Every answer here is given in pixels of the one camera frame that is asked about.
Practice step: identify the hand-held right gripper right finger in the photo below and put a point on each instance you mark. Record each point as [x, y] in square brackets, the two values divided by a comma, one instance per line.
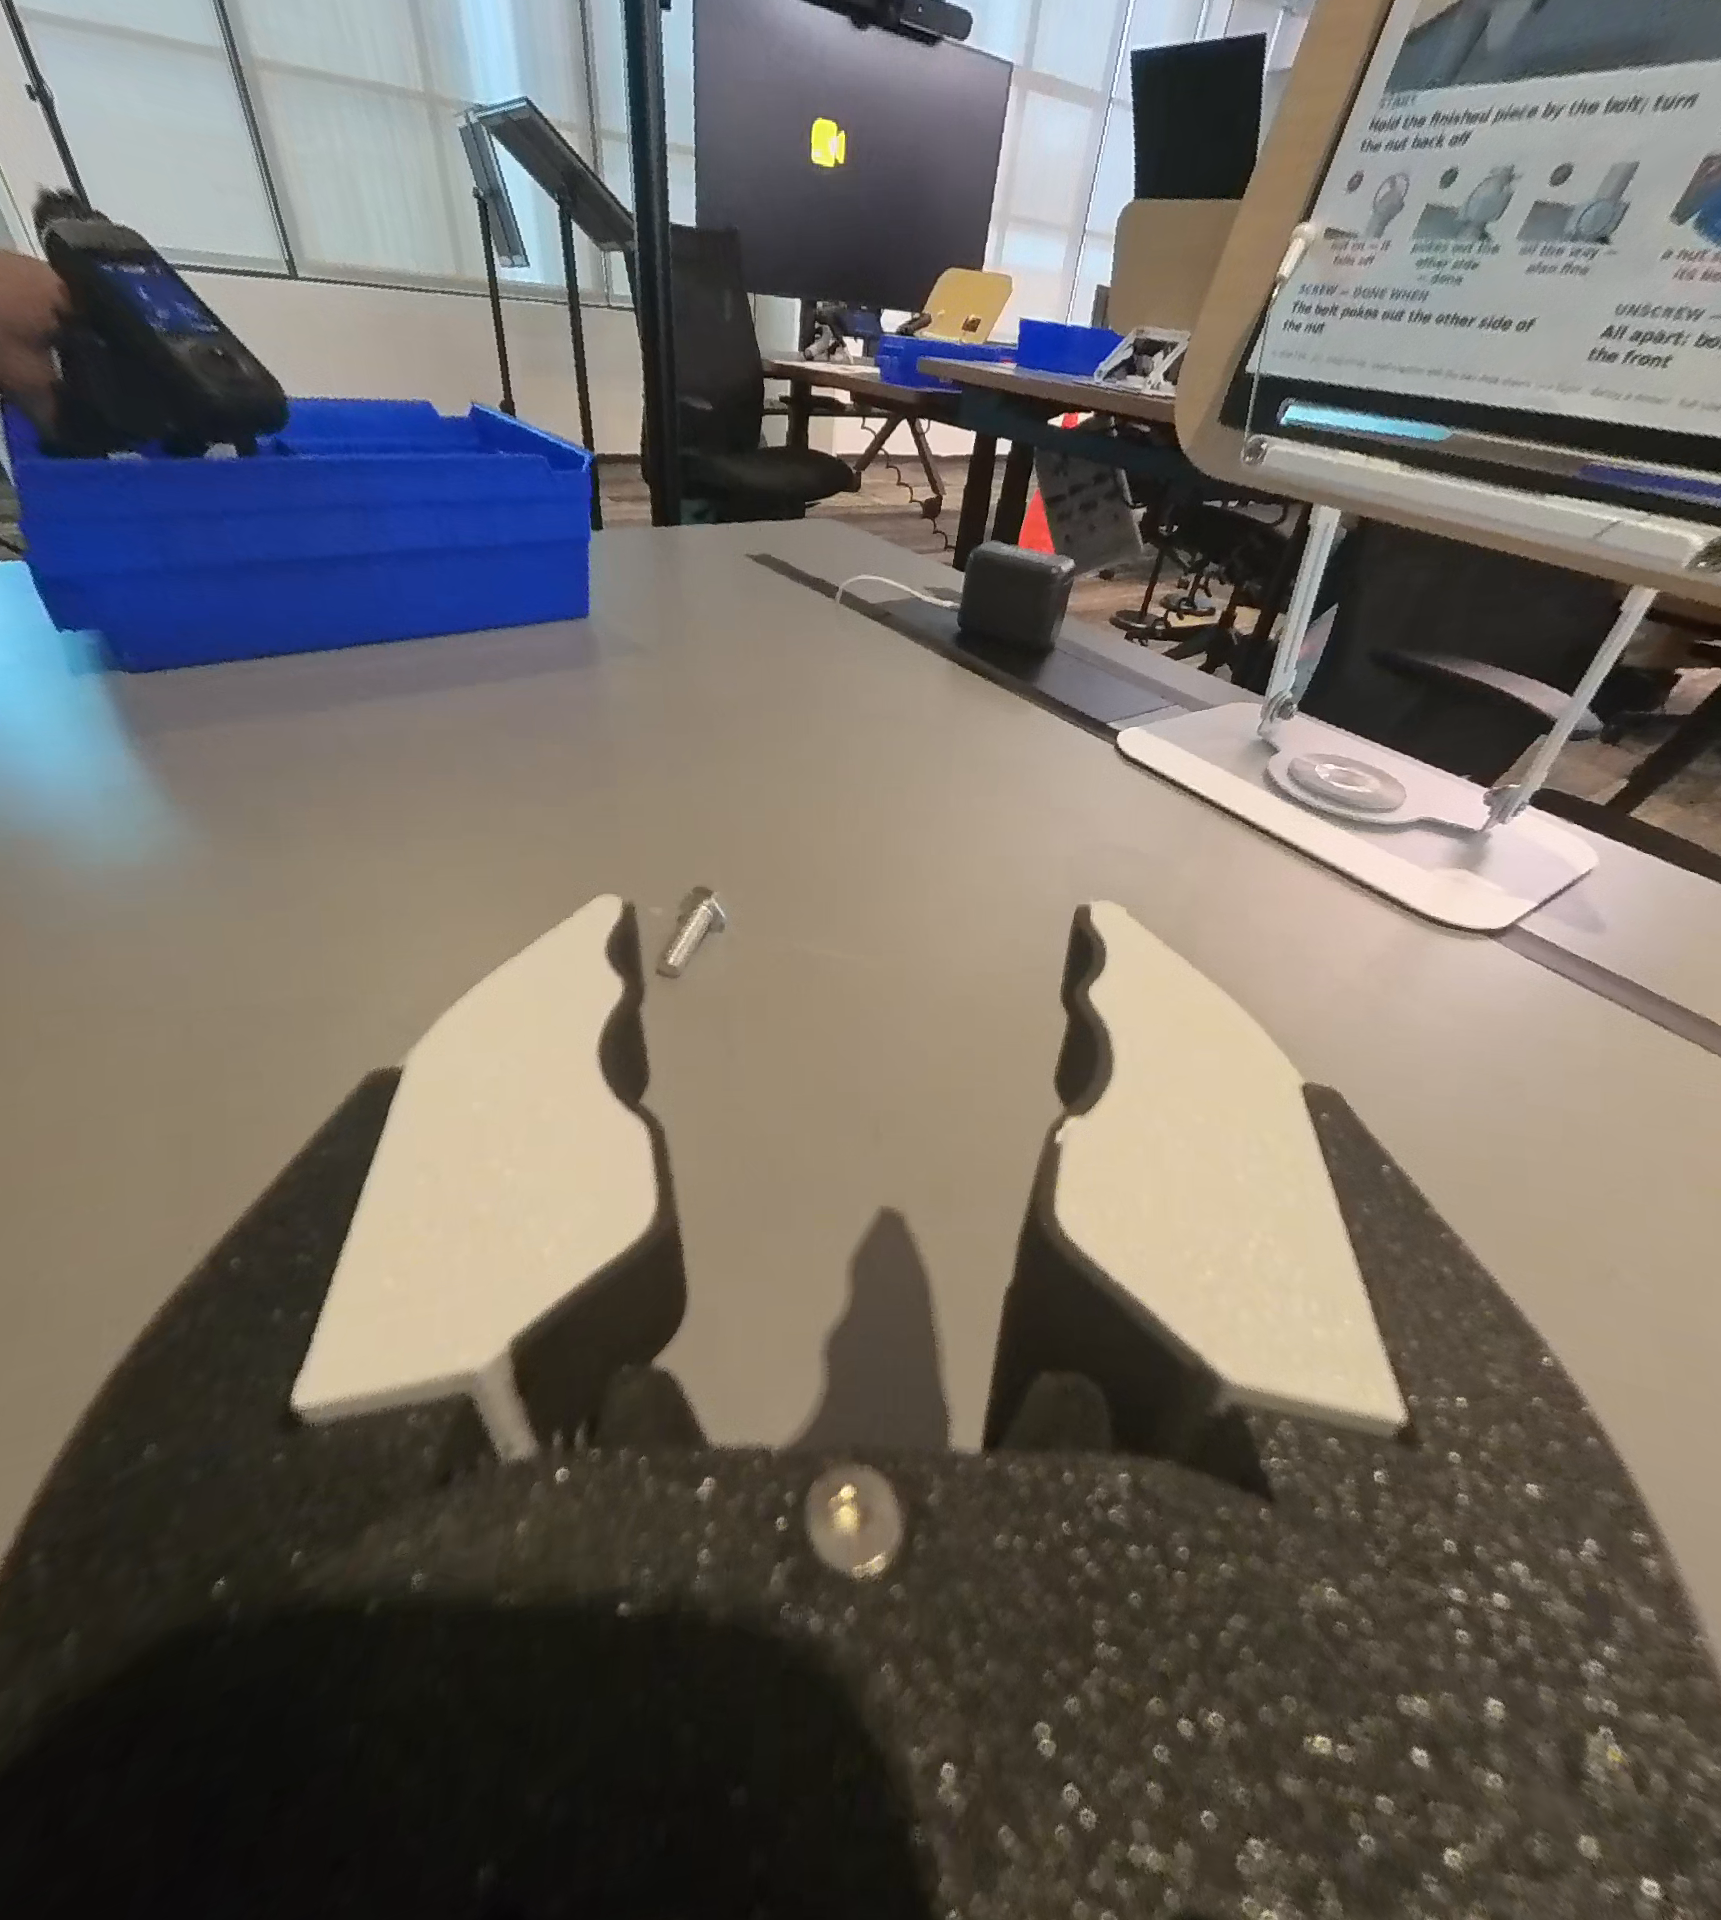
[1206, 1215]

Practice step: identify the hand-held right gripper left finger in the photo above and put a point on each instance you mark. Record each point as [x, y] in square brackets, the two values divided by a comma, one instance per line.
[500, 1201]

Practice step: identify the large blue plastic bin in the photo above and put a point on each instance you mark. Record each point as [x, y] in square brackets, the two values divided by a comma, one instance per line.
[320, 554]

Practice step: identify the silver hex bolt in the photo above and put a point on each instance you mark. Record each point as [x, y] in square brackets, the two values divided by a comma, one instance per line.
[687, 934]

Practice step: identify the black music stand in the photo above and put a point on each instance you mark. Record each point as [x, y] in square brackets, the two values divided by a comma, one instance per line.
[559, 167]
[499, 202]

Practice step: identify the black metal pole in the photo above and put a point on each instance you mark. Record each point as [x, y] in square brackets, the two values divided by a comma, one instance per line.
[650, 299]

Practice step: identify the black charger cube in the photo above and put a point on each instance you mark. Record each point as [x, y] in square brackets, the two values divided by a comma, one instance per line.
[1017, 600]

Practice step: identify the printed paper sign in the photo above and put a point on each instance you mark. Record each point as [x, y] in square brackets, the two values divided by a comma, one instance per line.
[1092, 517]

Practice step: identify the orange traffic cone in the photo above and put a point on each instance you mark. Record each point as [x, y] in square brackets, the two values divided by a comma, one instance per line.
[1034, 529]

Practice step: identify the small blue bin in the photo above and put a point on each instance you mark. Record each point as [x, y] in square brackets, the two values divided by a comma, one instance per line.
[1062, 347]
[921, 362]

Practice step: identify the black monitor screen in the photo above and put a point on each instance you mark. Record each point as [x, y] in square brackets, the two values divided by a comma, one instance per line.
[921, 196]

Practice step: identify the black webcam bar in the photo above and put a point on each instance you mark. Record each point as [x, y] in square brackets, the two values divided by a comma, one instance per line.
[897, 17]

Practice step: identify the yellow wooden panel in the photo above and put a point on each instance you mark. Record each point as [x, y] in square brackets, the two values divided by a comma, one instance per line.
[968, 299]

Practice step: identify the wooden desk with black legs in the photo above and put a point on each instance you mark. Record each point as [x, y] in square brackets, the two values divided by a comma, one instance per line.
[1039, 386]

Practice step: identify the white folding stand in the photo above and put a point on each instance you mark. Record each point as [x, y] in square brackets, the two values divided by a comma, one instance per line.
[1147, 355]

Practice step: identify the beige divider panel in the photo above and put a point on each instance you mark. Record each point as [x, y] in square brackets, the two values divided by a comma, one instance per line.
[1174, 265]

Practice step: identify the wooden board with instruction sheet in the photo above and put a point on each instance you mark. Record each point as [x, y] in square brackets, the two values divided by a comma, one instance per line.
[1552, 224]

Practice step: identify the small black monitor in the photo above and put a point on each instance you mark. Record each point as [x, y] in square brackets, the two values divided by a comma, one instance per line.
[1196, 121]

